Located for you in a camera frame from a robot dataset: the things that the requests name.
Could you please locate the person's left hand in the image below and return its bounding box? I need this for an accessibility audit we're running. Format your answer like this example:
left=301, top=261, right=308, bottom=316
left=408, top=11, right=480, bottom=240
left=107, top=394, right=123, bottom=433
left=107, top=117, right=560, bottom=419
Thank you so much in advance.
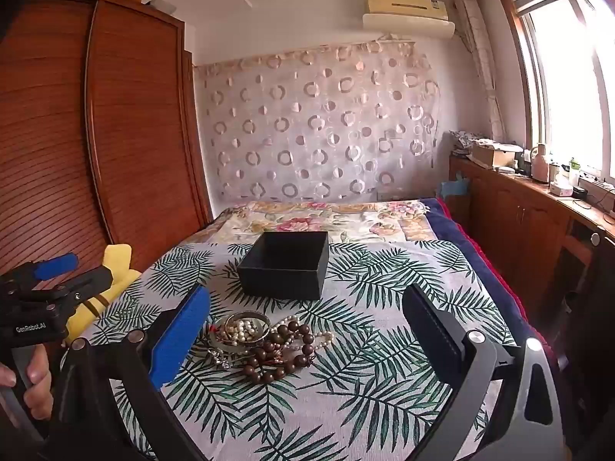
left=0, top=346, right=55, bottom=424

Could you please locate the black box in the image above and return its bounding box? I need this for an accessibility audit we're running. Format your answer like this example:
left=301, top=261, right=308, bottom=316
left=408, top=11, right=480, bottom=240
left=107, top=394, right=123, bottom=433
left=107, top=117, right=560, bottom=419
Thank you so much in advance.
left=237, top=230, right=330, bottom=301

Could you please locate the blue plastic bag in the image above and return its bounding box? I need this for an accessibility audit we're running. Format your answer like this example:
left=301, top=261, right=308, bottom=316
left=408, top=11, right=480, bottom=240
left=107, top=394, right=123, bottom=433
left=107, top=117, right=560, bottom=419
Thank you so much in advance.
left=439, top=175, right=470, bottom=199

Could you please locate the blue blanket with red edge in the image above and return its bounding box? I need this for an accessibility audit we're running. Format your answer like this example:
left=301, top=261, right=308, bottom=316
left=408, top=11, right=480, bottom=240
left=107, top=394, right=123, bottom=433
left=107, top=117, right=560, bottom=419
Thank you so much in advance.
left=422, top=196, right=546, bottom=349

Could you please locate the circle print wall curtain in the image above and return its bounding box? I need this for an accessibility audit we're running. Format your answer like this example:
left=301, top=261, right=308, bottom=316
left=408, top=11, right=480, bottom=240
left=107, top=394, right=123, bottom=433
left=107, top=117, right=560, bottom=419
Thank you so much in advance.
left=192, top=41, right=444, bottom=205

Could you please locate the long wooden cabinet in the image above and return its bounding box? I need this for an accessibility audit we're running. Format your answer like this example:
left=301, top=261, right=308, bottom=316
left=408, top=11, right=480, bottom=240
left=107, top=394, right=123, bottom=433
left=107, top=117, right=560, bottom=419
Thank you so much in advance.
left=448, top=151, right=615, bottom=373

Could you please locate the cardboard box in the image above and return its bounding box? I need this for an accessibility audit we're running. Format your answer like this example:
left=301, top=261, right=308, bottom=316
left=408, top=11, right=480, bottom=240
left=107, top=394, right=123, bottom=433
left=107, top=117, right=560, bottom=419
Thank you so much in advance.
left=468, top=141, right=522, bottom=169

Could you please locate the floral blanket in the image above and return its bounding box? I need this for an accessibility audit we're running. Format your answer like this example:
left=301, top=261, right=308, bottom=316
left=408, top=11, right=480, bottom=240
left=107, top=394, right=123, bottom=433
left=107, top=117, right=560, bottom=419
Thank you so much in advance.
left=189, top=199, right=444, bottom=247

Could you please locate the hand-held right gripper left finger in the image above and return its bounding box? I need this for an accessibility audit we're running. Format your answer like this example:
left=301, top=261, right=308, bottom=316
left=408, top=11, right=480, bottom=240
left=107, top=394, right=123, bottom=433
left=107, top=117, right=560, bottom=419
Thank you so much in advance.
left=45, top=285, right=212, bottom=461

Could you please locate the leaf print cloth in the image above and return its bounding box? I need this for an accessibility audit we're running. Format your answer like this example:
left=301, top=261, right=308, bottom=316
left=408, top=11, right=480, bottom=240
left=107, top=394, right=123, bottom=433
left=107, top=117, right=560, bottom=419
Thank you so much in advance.
left=77, top=239, right=534, bottom=461

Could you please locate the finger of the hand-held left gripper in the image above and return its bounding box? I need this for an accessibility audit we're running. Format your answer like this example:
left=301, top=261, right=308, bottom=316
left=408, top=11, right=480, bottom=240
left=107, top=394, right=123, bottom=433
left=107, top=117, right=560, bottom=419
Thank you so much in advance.
left=12, top=252, right=80, bottom=289
left=29, top=268, right=115, bottom=316

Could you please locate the white bead necklace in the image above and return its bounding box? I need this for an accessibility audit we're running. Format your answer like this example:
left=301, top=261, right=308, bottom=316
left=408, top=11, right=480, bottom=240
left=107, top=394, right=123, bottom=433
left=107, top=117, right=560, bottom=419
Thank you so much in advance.
left=269, top=314, right=335, bottom=350

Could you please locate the window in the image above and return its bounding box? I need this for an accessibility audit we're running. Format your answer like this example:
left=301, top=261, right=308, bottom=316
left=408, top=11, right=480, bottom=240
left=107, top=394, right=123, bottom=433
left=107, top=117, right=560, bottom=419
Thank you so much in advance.
left=497, top=0, right=615, bottom=189

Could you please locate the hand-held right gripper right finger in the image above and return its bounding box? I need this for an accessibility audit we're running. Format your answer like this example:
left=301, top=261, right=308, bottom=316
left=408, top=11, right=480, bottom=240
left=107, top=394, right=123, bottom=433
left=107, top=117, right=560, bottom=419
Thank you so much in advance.
left=401, top=284, right=565, bottom=461

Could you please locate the brown wooden bead bracelet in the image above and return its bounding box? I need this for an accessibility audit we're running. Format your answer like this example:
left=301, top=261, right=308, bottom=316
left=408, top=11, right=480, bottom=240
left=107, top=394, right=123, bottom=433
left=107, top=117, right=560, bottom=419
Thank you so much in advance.
left=241, top=321, right=319, bottom=385

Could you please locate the patterned cloth pile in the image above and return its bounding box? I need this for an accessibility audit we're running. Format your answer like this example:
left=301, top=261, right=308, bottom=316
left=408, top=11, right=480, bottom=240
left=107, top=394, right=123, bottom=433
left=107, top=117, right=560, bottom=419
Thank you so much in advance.
left=449, top=131, right=482, bottom=151

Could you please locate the wooden wardrobe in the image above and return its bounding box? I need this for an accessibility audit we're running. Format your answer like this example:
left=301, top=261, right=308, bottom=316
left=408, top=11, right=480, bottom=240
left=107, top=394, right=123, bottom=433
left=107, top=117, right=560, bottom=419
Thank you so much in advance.
left=0, top=0, right=215, bottom=277

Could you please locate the white lace window curtain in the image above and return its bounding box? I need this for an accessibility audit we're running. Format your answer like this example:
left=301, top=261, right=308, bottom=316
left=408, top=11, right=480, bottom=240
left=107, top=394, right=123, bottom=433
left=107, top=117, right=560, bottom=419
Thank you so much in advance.
left=454, top=0, right=508, bottom=146

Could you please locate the silver bangle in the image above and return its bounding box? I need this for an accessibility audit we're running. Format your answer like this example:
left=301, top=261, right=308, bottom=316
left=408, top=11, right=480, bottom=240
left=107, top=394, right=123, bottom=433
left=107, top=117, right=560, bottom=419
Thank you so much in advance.
left=224, top=311, right=271, bottom=347

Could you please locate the wall air conditioner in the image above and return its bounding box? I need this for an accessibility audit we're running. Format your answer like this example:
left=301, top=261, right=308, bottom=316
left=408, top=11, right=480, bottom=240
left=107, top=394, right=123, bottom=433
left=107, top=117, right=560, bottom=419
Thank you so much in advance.
left=361, top=0, right=456, bottom=40

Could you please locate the silver ornate hairpin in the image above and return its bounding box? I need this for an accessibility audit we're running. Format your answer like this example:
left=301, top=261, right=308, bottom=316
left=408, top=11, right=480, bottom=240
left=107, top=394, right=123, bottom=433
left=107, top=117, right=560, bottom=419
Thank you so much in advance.
left=208, top=324, right=237, bottom=371

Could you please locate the pearl bracelet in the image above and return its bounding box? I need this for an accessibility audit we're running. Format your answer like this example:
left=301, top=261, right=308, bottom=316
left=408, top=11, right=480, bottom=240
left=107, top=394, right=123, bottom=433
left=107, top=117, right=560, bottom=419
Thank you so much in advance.
left=228, top=319, right=260, bottom=345

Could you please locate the yellow plush toy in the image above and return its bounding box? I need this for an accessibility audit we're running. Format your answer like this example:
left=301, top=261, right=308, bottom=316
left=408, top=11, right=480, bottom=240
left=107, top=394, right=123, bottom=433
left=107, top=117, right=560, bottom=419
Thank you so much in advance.
left=62, top=244, right=143, bottom=347

